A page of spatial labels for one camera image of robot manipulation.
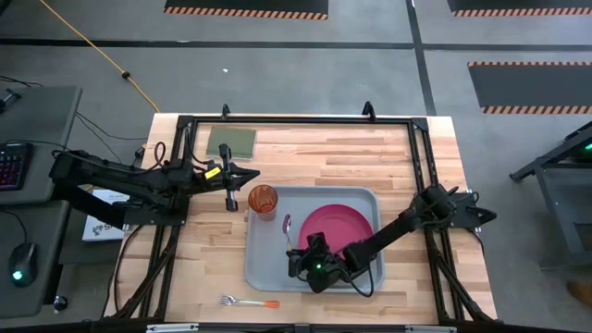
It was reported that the silver metal bracket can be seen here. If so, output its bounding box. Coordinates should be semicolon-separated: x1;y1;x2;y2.
405;324;459;333
146;323;201;333

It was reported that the black handle tool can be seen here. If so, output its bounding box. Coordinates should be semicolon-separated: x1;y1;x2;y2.
0;88;22;115

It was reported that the white printed box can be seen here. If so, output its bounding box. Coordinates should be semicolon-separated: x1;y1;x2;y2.
81;188;131;243

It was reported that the grey plastic tray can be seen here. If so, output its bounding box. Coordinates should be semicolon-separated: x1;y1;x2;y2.
243;185;386;294

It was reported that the shiny metal spoon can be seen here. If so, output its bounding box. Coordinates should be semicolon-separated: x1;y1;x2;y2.
281;213;295;253

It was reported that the black hazard-striped floor mat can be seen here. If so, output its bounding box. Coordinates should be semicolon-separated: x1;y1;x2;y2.
467;60;592;116
447;0;592;19
163;0;330;21

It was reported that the orange faceted plastic cup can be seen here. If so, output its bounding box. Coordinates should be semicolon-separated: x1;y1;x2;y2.
247;184;279;222

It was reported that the black aluminium rig frame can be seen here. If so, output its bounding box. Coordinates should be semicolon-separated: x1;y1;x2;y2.
104;100;499;327

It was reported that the pink plastic plate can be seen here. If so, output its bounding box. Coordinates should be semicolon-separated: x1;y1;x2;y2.
298;203;376;261

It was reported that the thin black cable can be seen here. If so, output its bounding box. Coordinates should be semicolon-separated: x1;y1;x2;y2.
75;112;149;142

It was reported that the black mouse cable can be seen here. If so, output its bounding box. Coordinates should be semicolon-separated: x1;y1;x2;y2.
0;209;30;245

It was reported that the green notebook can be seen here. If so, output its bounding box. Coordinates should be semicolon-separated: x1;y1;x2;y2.
205;125;258;161

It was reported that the black computer mouse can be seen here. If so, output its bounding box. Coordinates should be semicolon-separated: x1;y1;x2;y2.
7;241;40;289

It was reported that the backlit black keyboard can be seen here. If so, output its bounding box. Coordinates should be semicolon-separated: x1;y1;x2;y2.
0;142;35;192

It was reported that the black looped floor cable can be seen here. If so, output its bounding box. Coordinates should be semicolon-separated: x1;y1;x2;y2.
112;225;145;316

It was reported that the metal fork with orange handle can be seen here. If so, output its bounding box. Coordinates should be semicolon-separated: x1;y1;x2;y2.
216;294;281;310

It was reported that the yellow extension cable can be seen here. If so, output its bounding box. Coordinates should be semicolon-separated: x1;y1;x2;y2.
39;0;161;114

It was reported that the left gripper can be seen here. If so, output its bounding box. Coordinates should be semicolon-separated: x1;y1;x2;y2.
184;142;261;214

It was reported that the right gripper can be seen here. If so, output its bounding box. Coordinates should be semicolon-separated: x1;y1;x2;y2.
287;231;347;294

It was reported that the grey desk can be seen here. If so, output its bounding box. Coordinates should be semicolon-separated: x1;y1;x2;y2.
0;84;83;320

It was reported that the dark metal side table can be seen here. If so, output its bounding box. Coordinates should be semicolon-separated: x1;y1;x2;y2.
508;120;592;270

